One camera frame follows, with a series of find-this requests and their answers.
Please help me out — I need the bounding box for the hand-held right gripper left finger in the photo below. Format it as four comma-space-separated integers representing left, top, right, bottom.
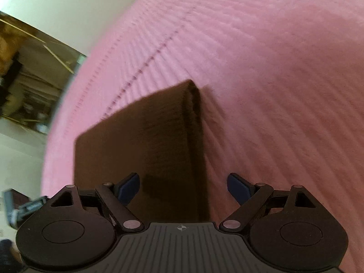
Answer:
50, 172, 144, 231

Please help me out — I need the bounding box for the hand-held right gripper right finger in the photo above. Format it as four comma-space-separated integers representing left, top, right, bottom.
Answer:
219, 172, 316, 231

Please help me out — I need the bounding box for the dark brown knit sweater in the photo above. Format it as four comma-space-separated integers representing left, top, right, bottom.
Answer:
74, 80, 212, 224

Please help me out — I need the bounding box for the gold clothes rack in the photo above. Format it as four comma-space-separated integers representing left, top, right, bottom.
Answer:
0, 11, 87, 134

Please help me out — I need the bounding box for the pink ribbed bed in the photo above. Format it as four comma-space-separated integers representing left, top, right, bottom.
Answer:
41, 0, 364, 273

